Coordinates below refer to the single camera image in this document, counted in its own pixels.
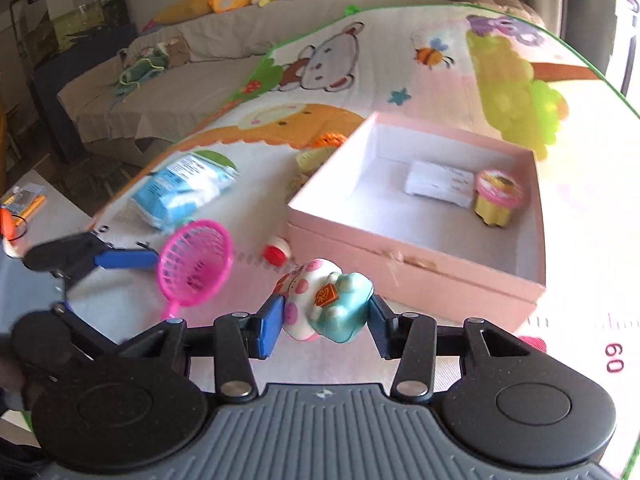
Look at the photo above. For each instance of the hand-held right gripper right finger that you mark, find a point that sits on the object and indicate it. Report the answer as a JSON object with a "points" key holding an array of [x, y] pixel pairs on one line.
{"points": [[378, 329]]}

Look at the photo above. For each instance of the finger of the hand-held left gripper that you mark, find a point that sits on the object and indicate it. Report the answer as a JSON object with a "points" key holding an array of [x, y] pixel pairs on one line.
{"points": [[125, 259], [87, 332]]}

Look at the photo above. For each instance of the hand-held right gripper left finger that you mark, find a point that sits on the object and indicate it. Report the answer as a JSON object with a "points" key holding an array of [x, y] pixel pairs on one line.
{"points": [[270, 329]]}

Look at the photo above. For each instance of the white and teal toy figure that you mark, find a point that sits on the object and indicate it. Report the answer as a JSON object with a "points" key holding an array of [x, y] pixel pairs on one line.
{"points": [[325, 302]]}

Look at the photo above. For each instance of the pink toy net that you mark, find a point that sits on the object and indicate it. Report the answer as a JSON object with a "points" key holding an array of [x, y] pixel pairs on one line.
{"points": [[197, 260]]}

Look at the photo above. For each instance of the pink cardboard box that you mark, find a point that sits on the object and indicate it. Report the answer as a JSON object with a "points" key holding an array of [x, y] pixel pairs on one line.
{"points": [[400, 255]]}

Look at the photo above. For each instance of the small red and white toy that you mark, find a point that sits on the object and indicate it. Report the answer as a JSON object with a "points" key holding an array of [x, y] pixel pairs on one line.
{"points": [[276, 251]]}

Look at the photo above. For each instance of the blue and white packet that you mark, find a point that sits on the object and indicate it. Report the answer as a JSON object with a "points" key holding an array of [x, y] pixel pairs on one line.
{"points": [[180, 190]]}

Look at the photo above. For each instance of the orange cone toy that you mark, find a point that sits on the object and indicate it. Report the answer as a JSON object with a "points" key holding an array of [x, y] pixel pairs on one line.
{"points": [[9, 227]]}

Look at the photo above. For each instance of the orange pencil pack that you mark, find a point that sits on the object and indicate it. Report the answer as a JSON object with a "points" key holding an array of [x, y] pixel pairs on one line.
{"points": [[22, 202]]}

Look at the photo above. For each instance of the white paper packet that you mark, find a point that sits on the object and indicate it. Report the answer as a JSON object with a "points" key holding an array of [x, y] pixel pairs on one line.
{"points": [[440, 182]]}

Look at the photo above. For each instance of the dark blue cabinet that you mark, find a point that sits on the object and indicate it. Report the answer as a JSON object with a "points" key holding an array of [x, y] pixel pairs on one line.
{"points": [[50, 105]]}

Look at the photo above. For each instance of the pink and yellow jelly cup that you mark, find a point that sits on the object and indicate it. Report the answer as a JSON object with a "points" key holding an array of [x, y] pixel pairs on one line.
{"points": [[500, 192]]}

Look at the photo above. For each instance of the green knitted cloth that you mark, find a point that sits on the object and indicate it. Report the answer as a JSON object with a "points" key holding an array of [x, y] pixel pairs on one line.
{"points": [[142, 67]]}

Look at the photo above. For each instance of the orange ribbed toy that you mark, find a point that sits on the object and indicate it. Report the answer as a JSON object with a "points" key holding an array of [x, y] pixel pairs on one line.
{"points": [[330, 140]]}

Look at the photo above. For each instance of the grey covered sofa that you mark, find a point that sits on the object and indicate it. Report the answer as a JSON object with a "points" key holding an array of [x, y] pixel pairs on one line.
{"points": [[210, 60]]}

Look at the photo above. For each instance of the glass fish tank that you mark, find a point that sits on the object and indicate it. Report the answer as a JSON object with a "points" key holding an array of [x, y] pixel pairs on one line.
{"points": [[70, 20]]}

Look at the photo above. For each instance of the long yellow plush pillow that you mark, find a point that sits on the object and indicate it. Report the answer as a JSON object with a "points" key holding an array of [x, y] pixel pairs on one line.
{"points": [[180, 10]]}

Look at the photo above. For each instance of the printed cartoon play mat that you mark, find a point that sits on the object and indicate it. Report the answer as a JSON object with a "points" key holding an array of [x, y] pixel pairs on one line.
{"points": [[400, 60]]}

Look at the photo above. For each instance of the pink plush toy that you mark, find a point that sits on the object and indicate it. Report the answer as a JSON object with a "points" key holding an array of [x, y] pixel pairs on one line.
{"points": [[505, 7]]}

